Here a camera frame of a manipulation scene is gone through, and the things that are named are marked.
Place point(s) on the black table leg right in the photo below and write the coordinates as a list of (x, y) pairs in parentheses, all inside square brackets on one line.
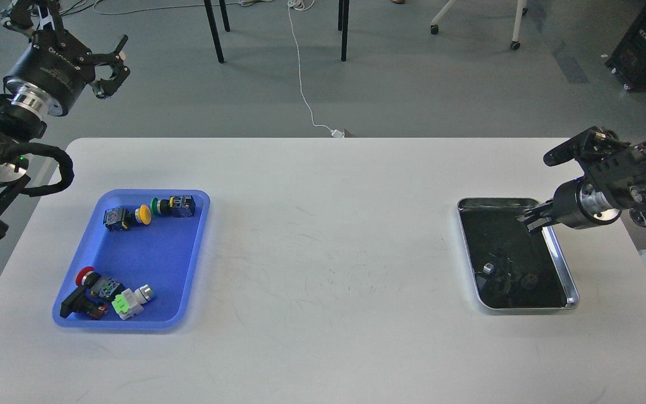
[(343, 23)]

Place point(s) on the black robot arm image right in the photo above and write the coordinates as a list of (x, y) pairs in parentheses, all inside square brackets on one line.
[(614, 180)]

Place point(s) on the yellow push button switch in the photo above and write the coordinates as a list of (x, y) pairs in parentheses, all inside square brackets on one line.
[(120, 218)]

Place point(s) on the green push button switch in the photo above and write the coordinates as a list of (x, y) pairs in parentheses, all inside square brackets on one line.
[(179, 206)]

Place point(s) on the white green selector switch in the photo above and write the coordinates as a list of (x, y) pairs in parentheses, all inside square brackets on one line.
[(130, 303)]

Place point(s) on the silver metal tray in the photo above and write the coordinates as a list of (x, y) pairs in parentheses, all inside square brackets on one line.
[(492, 234)]

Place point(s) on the black table leg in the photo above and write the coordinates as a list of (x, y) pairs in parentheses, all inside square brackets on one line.
[(214, 28), (343, 23)]

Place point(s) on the red emergency stop button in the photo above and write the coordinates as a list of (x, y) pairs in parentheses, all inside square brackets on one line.
[(93, 294)]

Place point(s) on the black table leg left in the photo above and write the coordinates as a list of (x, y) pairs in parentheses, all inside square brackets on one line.
[(214, 28)]

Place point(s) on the blue plastic tray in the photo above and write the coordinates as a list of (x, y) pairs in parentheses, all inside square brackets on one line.
[(163, 255)]

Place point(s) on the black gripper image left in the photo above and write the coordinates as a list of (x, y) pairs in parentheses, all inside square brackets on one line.
[(45, 70)]

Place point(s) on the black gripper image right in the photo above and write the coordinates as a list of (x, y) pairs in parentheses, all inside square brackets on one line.
[(575, 204)]

